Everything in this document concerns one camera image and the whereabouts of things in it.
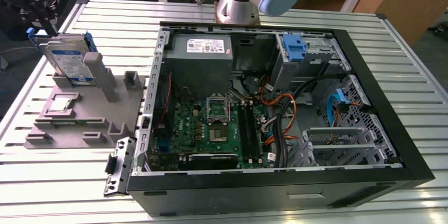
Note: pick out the hard disk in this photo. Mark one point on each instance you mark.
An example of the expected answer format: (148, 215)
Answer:
(68, 61)

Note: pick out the metal disk bay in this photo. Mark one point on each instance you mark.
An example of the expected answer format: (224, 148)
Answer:
(336, 130)

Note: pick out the silver CPU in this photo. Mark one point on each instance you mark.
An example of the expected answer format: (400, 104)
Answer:
(61, 104)

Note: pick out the grey parts rack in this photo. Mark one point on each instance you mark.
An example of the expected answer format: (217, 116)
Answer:
(95, 108)

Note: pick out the green RAM stick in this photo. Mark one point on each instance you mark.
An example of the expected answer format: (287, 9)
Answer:
(69, 122)

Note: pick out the grey power supply unit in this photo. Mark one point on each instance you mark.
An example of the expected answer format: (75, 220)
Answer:
(203, 51)

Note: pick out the green motherboard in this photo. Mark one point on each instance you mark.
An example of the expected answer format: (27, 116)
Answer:
(188, 129)

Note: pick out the CPU socket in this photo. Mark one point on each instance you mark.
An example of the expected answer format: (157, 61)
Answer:
(221, 133)

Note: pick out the metal drive cage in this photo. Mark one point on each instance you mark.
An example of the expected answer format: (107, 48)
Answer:
(285, 72)

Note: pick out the blue drive latch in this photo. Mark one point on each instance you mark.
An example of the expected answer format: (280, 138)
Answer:
(293, 48)

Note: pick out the black graphics card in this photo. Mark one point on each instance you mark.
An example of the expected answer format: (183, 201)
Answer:
(209, 159)

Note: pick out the black RAM slot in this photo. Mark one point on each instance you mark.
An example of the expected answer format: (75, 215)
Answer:
(245, 132)
(255, 132)

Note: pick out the black PC case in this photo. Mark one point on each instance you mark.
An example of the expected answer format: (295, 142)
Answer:
(244, 195)

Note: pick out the wooden cabinet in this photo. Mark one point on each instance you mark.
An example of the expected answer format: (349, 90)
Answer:
(412, 3)

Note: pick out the metal card retention bracket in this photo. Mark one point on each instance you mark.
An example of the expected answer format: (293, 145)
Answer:
(123, 155)

